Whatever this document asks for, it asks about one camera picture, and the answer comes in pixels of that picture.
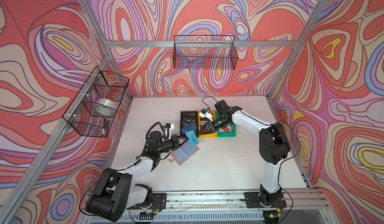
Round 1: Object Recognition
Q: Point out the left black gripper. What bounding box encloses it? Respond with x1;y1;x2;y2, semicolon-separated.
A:
154;136;188;157

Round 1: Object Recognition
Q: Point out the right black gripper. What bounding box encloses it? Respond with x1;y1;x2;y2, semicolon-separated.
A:
198;116;230;135

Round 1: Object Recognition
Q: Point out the teal VIP credit card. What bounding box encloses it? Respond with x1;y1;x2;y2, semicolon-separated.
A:
185;131;200;147

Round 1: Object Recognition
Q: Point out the tan leather card holder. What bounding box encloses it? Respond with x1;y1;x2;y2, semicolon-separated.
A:
171;141;199;165

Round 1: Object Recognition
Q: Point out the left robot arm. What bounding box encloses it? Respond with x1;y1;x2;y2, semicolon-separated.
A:
83;122;188;222

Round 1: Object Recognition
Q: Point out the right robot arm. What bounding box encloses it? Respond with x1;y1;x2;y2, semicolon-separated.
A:
199;100;291;208

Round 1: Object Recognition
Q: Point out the yellow plastic bin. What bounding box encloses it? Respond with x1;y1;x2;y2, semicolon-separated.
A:
198;109;218;138

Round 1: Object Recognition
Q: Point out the black plastic bin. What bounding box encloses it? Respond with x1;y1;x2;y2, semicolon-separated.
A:
180;111;199;137

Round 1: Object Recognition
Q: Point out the green plastic bin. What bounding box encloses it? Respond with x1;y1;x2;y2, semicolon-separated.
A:
217;124;237;138

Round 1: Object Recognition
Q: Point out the small black box in basket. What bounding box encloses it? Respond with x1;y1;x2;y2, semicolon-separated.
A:
103;119;110;130

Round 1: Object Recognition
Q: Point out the silver tape roll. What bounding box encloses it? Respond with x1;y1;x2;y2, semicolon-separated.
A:
96;98;118;110

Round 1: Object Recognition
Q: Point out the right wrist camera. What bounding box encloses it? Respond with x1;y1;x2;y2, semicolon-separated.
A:
199;108;214;121

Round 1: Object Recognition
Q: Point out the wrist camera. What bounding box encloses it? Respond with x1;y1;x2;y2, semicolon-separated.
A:
163;123;175;135
199;108;214;121

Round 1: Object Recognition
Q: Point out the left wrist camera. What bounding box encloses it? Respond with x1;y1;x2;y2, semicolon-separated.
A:
163;123;175;135

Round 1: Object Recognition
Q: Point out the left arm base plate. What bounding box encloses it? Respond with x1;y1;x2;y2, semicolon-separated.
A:
128;193;167;211

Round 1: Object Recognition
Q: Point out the back wire basket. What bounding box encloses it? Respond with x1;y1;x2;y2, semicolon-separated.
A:
173;34;238;70

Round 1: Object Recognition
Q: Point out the wire basket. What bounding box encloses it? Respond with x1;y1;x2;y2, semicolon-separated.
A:
63;67;130;138
173;34;238;70

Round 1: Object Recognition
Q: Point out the aluminium front rail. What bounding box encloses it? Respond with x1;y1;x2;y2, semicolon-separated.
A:
116;189;337;224

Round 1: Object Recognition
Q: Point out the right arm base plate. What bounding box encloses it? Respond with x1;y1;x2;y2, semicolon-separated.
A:
244;191;287;209

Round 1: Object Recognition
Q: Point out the left wire basket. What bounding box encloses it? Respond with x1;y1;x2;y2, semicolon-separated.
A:
63;67;130;138

